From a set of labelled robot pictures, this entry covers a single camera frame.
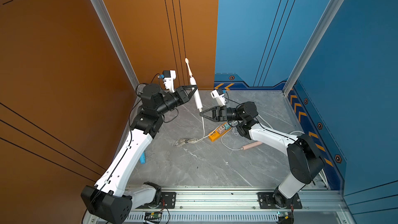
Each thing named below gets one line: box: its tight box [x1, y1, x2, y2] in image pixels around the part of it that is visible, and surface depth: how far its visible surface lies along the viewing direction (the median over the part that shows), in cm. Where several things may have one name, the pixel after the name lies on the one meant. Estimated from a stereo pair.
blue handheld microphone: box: [139, 151, 146, 165], surface depth 86 cm
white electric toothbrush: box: [185, 57, 204, 112], surface depth 64 cm
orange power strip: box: [208, 127, 232, 143], surface depth 95 cm
